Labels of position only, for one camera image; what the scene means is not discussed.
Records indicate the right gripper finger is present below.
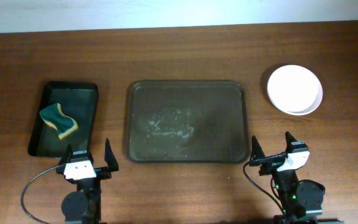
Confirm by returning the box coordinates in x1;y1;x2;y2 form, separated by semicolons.
250;136;265;162
285;131;297;152

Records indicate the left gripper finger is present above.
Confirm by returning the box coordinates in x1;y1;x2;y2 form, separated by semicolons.
104;138;119;172
60;144;73;165

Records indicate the green and yellow sponge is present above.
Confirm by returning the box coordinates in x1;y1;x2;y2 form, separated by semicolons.
39;103;78;140

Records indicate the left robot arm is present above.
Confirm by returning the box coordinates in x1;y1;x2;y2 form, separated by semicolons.
57;139;119;224

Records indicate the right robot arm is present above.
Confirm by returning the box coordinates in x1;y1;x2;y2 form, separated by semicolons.
244;132;325;223

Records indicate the small black water tray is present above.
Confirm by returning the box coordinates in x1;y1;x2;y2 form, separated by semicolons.
27;81;99;158

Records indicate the large brown serving tray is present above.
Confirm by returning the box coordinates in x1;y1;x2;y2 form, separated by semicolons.
125;80;250;164

